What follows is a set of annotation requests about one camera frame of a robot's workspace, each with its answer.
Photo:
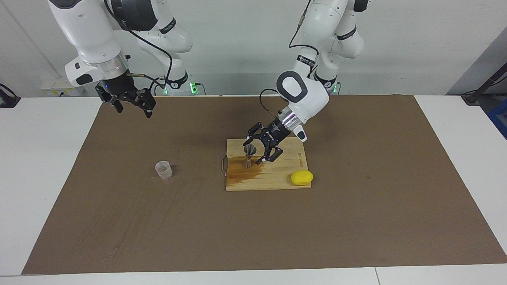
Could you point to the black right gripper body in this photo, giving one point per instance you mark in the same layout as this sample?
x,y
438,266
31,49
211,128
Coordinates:
x,y
117,86

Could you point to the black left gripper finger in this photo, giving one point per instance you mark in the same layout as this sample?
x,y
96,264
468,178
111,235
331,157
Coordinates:
x,y
271,155
253,134

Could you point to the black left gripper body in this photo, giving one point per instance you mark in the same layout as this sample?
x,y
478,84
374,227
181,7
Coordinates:
x,y
274,132

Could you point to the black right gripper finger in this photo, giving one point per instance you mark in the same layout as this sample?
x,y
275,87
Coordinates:
x,y
117,105
146,102

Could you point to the steel double jigger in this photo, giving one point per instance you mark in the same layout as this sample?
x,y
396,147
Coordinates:
x,y
249,155

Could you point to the small clear glass cup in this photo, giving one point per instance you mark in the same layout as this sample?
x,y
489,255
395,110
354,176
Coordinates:
x,y
163,170

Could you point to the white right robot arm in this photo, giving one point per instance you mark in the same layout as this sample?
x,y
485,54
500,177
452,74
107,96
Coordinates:
x,y
95,31

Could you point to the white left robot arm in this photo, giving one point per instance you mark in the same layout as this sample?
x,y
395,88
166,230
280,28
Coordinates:
x,y
305,93

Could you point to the bamboo cutting board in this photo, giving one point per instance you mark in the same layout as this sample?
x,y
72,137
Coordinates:
x,y
277,174

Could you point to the yellow lemon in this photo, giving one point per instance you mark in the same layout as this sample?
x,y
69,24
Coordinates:
x,y
302,177

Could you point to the brown table mat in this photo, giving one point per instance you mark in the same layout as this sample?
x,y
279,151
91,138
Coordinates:
x,y
237,237

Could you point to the black stand leg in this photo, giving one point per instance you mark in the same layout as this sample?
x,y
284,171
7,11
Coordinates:
x,y
485,85

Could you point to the blue crate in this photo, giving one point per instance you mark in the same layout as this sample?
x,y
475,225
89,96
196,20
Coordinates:
x,y
499,118

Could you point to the white wall socket box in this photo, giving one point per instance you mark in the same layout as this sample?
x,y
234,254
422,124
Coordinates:
x,y
61,86

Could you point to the black clamp mount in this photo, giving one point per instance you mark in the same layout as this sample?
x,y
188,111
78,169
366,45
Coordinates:
x,y
8,99

